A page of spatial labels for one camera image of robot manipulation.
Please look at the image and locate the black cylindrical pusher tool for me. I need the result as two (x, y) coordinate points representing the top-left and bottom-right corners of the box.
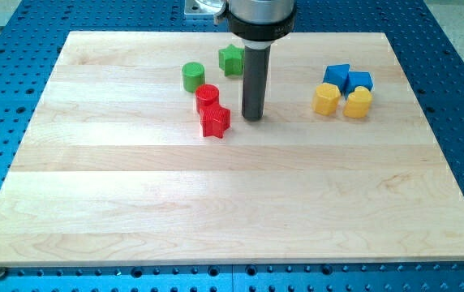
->
(242, 46), (270, 121)

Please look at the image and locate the red star block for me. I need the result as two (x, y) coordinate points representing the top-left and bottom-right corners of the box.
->
(200, 104), (230, 139)

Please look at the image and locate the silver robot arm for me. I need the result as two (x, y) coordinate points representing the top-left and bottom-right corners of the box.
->
(213, 0), (297, 122)

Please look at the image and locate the green star block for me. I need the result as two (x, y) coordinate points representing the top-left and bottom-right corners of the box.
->
(218, 45), (244, 76)

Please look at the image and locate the red cylinder block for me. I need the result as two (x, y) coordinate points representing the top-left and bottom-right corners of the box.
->
(195, 84), (219, 114)

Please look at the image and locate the green cylinder block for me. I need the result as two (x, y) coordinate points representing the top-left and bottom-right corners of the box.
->
(182, 62), (205, 92)

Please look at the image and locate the yellow hexagon block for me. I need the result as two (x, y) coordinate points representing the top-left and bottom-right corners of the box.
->
(311, 83), (341, 116)

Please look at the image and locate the blue triangle block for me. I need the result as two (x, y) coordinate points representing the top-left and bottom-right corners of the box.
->
(323, 63), (350, 93)

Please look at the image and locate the blue pentagon block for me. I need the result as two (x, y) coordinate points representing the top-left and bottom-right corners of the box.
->
(344, 71), (373, 97)

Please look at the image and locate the light wooden board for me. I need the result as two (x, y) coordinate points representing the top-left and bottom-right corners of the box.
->
(0, 32), (464, 267)

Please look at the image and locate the silver metal mounting bracket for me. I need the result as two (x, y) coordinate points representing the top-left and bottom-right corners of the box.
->
(184, 0), (225, 15)

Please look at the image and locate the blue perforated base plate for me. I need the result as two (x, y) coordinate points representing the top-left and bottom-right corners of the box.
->
(0, 1), (464, 291)

